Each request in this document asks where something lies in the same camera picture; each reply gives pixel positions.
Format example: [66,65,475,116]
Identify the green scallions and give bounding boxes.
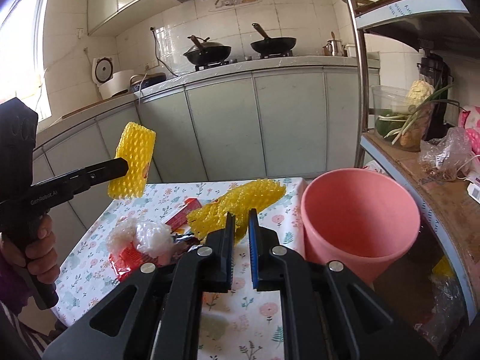
[373,80,461,151]

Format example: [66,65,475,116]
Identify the pink polka dot cloth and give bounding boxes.
[458,106,480,155]

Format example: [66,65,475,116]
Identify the yellow foam fruit net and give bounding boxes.
[107,122,156,199]

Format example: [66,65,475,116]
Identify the metal storage shelf rack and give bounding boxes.
[346,0,479,323]

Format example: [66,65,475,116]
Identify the grey kitchen cabinets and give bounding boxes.
[31,65,381,233]

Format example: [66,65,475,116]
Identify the red white medicine box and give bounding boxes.
[164,197,202,231]

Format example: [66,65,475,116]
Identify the yellow foam net on table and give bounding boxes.
[187,179,287,244]

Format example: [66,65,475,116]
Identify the person's left hand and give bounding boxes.
[1,214,60,284]

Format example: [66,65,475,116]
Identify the stainless steel pot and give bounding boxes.
[323,32,344,57]

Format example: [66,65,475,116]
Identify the white rice cooker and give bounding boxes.
[92,57,134,100]

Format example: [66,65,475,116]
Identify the white foam fruit net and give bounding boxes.
[106,218,174,258]

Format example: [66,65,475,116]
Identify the white cauliflower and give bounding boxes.
[407,80,434,106]

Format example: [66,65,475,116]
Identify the black wok with lid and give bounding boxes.
[183,35,231,67]

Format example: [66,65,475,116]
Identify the pink plastic trash bucket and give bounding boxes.
[300,168,421,284]

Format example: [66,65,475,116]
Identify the black wok with handle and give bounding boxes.
[250,23,297,58]

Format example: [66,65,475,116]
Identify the crumpled clear plastic bag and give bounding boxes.
[418,127,473,182]

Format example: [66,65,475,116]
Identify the floral bear tablecloth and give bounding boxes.
[53,178,307,359]

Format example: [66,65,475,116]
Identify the black blender appliance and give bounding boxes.
[416,49,453,142]

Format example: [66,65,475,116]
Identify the clear plastic vegetable container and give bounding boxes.
[371,85,434,152]

